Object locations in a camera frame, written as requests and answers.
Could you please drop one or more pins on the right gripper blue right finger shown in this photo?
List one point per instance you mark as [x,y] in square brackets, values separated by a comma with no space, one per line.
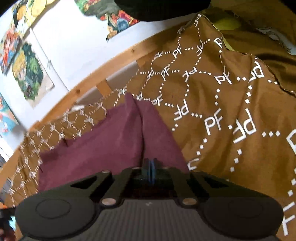
[173,181]

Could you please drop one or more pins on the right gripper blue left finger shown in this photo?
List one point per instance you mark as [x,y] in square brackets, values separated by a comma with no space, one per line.
[125,182]

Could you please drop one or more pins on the maroon long-sleeve top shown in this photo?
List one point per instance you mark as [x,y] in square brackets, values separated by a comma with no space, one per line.
[129,133]

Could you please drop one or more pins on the brown patterned PF blanket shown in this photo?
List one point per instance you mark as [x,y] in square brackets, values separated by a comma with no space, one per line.
[230,113]

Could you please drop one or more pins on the curled anime girl poster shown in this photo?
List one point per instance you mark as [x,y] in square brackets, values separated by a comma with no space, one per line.
[8,120]

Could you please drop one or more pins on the anime boy poster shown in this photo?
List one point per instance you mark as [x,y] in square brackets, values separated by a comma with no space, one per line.
[31,76]

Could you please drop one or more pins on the colourful landscape poster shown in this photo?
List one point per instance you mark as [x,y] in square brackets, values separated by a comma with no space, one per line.
[106,10]

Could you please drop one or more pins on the top edge cartoon poster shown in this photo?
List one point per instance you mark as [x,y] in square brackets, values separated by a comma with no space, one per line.
[9,44]

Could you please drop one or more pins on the wooden bed frame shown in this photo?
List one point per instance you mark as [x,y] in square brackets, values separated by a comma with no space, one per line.
[139,52]

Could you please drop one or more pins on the white wall conduit pipe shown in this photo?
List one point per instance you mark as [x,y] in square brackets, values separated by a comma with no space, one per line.
[49,62]

